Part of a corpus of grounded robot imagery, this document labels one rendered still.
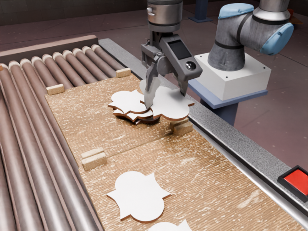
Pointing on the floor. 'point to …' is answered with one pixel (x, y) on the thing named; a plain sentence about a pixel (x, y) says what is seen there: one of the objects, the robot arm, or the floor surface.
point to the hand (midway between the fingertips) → (167, 101)
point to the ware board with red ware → (293, 18)
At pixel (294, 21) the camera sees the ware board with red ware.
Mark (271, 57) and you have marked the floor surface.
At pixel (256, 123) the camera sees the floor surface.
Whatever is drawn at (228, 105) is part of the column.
